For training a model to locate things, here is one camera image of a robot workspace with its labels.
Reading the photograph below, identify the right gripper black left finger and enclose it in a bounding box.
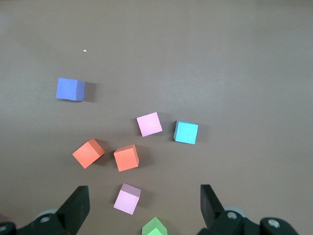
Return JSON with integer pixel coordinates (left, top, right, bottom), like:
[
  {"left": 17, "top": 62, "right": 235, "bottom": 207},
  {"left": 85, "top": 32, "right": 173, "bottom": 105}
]
[{"left": 0, "top": 185, "right": 90, "bottom": 235}]

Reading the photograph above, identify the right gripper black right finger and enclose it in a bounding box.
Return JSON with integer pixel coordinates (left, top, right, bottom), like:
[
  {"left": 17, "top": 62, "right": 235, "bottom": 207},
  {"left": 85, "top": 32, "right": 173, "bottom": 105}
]
[{"left": 197, "top": 184, "right": 300, "bottom": 235}]

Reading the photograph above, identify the orange foam cube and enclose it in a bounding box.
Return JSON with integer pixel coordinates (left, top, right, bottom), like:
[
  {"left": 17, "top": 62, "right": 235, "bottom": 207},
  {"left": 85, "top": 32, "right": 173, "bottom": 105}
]
[
  {"left": 72, "top": 139, "right": 106, "bottom": 169},
  {"left": 113, "top": 144, "right": 140, "bottom": 172}
]

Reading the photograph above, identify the purple foam cube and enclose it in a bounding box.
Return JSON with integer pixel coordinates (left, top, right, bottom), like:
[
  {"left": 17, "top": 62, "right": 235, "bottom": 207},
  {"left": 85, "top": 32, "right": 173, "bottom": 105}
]
[{"left": 55, "top": 77, "right": 86, "bottom": 102}]

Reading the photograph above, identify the pink foam cube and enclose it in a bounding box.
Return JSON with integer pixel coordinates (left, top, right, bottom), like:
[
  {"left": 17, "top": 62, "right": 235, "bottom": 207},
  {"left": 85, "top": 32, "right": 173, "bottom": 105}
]
[
  {"left": 136, "top": 112, "right": 163, "bottom": 138},
  {"left": 113, "top": 183, "right": 142, "bottom": 216}
]

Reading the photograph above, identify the green foam cube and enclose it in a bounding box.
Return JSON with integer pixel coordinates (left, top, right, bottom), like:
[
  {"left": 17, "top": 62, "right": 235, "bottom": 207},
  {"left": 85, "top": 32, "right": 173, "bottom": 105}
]
[{"left": 141, "top": 216, "right": 168, "bottom": 235}]

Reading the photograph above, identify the cyan foam cube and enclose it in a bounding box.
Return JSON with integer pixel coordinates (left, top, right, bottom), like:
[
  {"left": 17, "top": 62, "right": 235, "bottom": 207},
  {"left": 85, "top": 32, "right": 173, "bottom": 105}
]
[{"left": 173, "top": 120, "right": 199, "bottom": 145}]

